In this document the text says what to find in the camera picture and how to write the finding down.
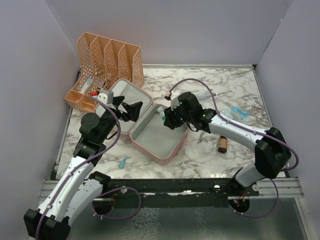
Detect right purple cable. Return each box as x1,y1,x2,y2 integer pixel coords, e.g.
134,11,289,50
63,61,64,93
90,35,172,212
169,78,300,218

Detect small teal plastic piece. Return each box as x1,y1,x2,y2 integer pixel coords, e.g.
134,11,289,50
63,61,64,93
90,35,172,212
118,156,131,169

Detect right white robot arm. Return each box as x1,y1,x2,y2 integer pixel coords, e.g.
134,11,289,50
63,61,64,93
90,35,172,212
164,91,291,196

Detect blue item plastic bag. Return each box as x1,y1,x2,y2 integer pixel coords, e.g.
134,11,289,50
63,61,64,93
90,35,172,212
231,106,249,122

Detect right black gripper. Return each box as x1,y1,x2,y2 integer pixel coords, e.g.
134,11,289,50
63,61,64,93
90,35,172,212
164,100,194,130

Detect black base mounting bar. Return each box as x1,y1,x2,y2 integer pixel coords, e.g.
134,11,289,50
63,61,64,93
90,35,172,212
89,171,259,209

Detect brown bottle orange cap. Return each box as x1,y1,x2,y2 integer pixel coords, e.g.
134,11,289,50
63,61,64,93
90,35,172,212
217,135,228,154

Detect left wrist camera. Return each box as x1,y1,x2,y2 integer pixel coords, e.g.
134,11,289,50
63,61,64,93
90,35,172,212
97,89,114,105

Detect metal scissors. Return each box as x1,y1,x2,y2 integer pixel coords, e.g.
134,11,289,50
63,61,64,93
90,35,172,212
197,131,206,144

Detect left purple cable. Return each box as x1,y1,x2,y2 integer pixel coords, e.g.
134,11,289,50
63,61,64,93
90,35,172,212
34,94,143,240

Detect orange mesh file organizer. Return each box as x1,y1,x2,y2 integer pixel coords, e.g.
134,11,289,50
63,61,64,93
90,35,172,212
64,32,145,113

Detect purple cable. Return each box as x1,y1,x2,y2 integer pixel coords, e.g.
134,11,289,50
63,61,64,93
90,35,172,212
169,78,300,218
34,94,143,240

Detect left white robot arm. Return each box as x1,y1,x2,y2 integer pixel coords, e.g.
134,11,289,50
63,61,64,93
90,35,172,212
23,93,143,240

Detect alcohol wipes plastic bag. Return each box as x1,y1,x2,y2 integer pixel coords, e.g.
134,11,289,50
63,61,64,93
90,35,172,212
221,107,247,123

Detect white medicine bottle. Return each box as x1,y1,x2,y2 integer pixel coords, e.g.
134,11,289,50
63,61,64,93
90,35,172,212
157,106,166,121

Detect white tube in organizer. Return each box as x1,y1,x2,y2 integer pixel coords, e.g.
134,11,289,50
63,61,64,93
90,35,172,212
80,76,93,94

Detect long white packaged strip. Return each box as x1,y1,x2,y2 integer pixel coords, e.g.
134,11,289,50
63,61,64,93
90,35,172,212
194,89,212,102

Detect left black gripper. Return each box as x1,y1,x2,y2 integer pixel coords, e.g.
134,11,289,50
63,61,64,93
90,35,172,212
98,95,143,143

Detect pink medicine kit case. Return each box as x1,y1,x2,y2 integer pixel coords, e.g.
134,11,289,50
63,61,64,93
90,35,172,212
109,79,189,165

